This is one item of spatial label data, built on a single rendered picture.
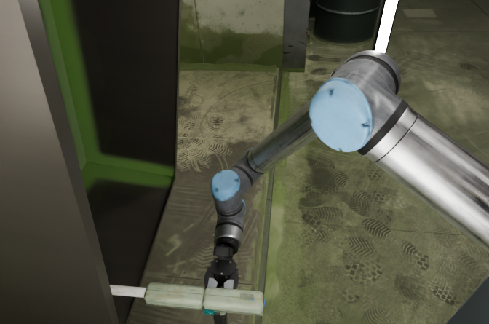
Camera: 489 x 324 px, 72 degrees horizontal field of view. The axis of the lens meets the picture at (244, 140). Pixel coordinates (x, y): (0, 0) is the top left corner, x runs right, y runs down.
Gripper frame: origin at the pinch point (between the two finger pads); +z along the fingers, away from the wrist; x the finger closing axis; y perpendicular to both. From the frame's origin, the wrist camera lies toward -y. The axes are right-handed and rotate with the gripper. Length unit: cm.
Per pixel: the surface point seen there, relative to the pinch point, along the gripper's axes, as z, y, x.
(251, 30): -210, 10, 5
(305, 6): -208, -9, -33
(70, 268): 10.9, -36.4, 21.8
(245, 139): -121, 44, 3
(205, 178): -88, 45, 23
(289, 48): -209, 23, -25
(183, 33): -212, 15, 59
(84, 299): 10.5, -23.4, 23.9
